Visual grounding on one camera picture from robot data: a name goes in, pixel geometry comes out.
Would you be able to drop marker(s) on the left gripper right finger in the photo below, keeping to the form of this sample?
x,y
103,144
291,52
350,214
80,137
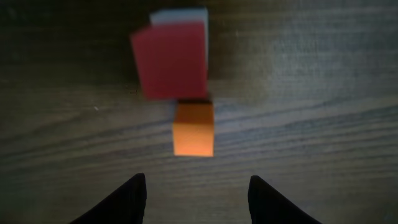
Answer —
x,y
270,208

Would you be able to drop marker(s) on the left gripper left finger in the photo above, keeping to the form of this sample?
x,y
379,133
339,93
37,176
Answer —
x,y
124,205

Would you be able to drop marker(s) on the orange cube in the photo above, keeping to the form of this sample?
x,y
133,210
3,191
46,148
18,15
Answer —
x,y
193,133

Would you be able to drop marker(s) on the red cube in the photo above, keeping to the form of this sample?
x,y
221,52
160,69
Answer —
x,y
171,59

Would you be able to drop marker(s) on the white cube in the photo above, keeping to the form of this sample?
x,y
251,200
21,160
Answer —
x,y
180,15

